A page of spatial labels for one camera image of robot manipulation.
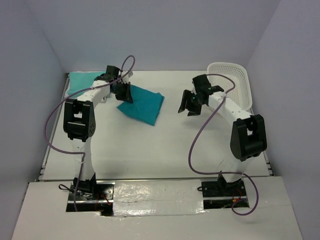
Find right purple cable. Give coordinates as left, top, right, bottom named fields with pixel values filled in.
left=188, top=73, right=259, bottom=216

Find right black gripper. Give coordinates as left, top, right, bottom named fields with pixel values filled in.
left=178, top=89, right=205, bottom=117

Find purple cable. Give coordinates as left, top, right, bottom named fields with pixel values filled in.
left=188, top=73, right=259, bottom=216
left=43, top=55, right=137, bottom=211

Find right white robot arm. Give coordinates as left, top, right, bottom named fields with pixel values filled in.
left=178, top=74, right=267, bottom=196

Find white plastic laundry basket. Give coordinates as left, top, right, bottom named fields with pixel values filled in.
left=207, top=62, right=253, bottom=111

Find silver tape sheet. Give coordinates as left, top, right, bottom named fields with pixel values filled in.
left=112, top=179, right=205, bottom=217

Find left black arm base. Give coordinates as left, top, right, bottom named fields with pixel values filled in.
left=58, top=175, right=115, bottom=204

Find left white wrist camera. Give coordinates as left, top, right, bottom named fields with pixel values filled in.
left=119, top=71, right=133, bottom=84

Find teal t-shirt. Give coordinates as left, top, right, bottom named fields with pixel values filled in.
left=117, top=85, right=165, bottom=126

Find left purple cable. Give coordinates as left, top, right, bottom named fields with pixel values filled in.
left=43, top=55, right=137, bottom=211

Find light mint t-shirt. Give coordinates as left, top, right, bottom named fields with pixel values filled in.
left=65, top=71, right=103, bottom=97

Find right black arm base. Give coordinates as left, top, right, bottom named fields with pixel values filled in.
left=197, top=174, right=246, bottom=199

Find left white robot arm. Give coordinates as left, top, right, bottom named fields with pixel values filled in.
left=63, top=65, right=133, bottom=199

